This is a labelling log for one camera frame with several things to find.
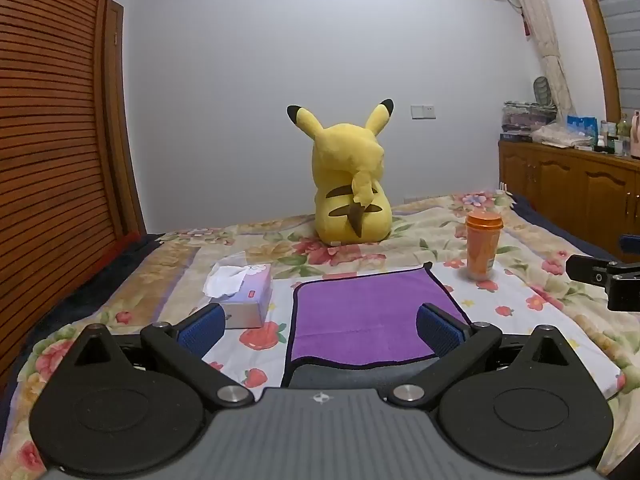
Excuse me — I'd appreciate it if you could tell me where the wooden cabinet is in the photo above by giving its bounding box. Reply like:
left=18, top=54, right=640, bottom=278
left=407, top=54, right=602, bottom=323
left=498, top=139, right=640, bottom=262

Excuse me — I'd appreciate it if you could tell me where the orange cup with lid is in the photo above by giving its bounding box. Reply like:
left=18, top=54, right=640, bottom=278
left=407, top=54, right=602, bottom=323
left=465, top=211, right=503, bottom=281

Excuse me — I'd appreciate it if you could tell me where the tissue box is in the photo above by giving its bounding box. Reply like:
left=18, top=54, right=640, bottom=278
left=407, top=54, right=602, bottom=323
left=203, top=263, right=273, bottom=330

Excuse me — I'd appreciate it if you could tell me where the floral bed sheet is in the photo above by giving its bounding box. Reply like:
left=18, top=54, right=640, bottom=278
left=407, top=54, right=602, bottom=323
left=0, top=190, right=640, bottom=480

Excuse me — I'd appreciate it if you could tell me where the blue packet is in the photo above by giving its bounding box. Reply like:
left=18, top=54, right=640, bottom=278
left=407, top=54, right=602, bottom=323
left=567, top=115, right=599, bottom=137

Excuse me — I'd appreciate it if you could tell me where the green bottle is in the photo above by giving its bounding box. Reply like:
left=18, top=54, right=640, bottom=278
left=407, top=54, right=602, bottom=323
left=617, top=112, right=631, bottom=157

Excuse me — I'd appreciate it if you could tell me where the wooden slatted wardrobe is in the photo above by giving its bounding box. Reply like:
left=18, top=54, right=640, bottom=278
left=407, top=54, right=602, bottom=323
left=0, top=0, right=147, bottom=378

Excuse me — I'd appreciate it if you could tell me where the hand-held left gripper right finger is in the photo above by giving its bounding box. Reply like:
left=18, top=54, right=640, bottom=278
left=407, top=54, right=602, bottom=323
left=390, top=303, right=579, bottom=407

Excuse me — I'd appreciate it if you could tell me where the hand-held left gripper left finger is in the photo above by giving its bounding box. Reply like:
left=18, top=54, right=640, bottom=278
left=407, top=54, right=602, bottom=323
left=64, top=303, right=255, bottom=407

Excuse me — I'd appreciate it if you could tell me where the purple towel with black edge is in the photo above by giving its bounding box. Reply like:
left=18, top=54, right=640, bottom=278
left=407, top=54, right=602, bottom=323
left=281, top=261, right=474, bottom=388

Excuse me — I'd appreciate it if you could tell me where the grey window blind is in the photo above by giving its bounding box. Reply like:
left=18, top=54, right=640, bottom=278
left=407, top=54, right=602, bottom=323
left=584, top=0, right=640, bottom=113

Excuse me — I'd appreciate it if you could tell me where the white plastic bag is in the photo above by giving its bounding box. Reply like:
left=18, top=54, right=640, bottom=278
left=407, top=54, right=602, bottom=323
left=531, top=123, right=592, bottom=149

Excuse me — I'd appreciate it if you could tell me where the stack of folded cloths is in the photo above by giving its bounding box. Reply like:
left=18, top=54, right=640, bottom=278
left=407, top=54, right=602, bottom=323
left=501, top=100, right=557, bottom=137

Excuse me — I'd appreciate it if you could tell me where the cream curtain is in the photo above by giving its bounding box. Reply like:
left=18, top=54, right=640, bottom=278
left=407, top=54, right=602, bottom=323
left=499, top=0, right=574, bottom=122

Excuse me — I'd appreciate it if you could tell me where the yellow plush toy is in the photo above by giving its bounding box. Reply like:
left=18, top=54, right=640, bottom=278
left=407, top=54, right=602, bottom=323
left=286, top=98, right=395, bottom=247

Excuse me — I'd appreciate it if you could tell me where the wooden window frame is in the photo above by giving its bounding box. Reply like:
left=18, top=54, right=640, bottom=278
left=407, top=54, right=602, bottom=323
left=567, top=0, right=624, bottom=123

